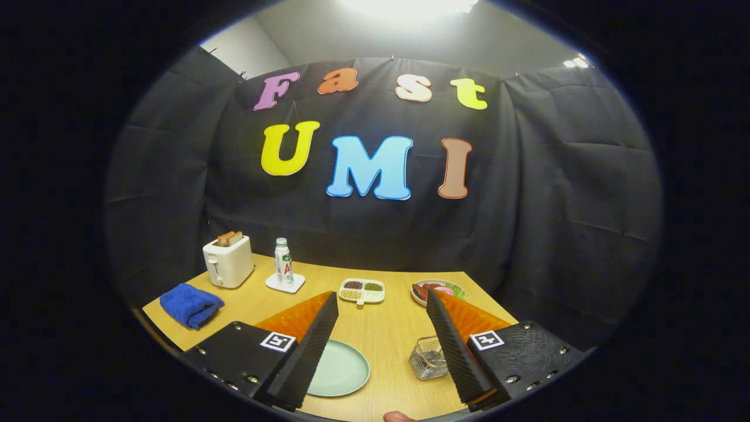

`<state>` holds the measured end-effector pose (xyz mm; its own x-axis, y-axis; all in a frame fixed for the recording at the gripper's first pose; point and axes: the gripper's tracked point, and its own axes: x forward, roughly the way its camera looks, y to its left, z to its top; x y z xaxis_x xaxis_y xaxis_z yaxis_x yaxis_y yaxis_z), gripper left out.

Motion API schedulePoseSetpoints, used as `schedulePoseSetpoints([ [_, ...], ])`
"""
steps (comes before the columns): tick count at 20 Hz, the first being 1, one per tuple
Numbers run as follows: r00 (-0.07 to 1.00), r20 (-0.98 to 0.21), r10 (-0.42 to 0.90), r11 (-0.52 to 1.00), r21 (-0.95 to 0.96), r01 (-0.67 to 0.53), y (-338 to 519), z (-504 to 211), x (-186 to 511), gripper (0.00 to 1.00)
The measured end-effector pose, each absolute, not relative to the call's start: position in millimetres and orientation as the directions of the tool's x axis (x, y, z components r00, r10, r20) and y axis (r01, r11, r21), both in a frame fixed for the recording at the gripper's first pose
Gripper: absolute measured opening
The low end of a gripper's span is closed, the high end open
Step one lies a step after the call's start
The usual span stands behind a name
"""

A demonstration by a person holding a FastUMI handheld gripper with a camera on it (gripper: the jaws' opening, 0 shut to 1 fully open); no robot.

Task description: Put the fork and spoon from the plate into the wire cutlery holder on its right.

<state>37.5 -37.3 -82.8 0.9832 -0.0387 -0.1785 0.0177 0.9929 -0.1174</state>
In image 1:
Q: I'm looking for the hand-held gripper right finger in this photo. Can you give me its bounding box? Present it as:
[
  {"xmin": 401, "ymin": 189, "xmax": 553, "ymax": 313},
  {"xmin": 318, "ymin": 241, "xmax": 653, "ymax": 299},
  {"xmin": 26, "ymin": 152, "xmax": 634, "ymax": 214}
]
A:
[{"xmin": 425, "ymin": 289, "xmax": 588, "ymax": 412}]

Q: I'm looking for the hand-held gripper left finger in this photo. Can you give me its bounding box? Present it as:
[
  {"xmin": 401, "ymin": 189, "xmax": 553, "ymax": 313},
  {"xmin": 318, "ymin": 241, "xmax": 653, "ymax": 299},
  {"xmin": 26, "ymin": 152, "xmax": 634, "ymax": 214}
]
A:
[{"xmin": 182, "ymin": 291, "xmax": 340, "ymax": 412}]

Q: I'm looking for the pale green plate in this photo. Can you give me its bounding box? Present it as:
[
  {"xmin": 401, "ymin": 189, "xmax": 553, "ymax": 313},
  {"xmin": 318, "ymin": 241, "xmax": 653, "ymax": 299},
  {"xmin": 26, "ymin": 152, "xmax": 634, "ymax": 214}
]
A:
[{"xmin": 306, "ymin": 338, "xmax": 371, "ymax": 398}]

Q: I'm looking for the white food plate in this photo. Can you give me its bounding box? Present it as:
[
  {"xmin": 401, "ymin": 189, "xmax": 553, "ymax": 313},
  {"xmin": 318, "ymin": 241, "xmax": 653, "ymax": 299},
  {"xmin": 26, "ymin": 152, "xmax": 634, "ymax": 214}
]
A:
[{"xmin": 410, "ymin": 279, "xmax": 468, "ymax": 308}]

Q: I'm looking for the white square coaster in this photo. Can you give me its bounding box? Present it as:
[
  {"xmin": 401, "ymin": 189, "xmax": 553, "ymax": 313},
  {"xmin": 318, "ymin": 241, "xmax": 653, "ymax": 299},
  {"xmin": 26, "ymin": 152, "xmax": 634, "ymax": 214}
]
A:
[{"xmin": 265, "ymin": 273, "xmax": 306, "ymax": 294}]

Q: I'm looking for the white divided bean dish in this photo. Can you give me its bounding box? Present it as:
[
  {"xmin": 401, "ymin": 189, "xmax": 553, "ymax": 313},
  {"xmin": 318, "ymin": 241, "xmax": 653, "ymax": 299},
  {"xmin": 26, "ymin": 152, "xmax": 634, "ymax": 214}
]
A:
[{"xmin": 339, "ymin": 278, "xmax": 386, "ymax": 307}]

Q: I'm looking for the clear labelled water bottle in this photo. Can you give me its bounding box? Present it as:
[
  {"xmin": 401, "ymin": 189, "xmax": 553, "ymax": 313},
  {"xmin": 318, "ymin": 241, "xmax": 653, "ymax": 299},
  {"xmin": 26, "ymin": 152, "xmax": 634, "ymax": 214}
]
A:
[{"xmin": 274, "ymin": 237, "xmax": 295, "ymax": 287}]

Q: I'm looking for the white toaster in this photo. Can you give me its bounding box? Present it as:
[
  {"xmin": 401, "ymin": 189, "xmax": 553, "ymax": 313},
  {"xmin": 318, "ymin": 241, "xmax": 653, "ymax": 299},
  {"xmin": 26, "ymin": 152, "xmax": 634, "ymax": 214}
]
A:
[{"xmin": 202, "ymin": 234, "xmax": 255, "ymax": 290}]

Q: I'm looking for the blue folded cloth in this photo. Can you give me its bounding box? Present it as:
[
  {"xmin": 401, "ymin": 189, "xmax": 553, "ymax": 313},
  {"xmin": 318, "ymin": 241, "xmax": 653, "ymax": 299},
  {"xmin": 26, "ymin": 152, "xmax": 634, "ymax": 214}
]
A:
[{"xmin": 159, "ymin": 283, "xmax": 226, "ymax": 330}]

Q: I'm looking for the large ceiling light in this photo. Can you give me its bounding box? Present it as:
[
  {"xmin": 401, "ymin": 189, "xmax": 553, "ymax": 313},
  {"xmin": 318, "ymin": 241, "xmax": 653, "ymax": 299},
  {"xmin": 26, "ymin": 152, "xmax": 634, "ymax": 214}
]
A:
[{"xmin": 340, "ymin": 0, "xmax": 478, "ymax": 21}]

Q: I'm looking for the metal wire basket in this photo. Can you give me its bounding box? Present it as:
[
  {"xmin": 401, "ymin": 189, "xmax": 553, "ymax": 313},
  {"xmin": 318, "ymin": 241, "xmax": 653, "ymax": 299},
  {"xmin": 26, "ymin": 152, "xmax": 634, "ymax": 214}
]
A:
[{"xmin": 408, "ymin": 335, "xmax": 451, "ymax": 382}]

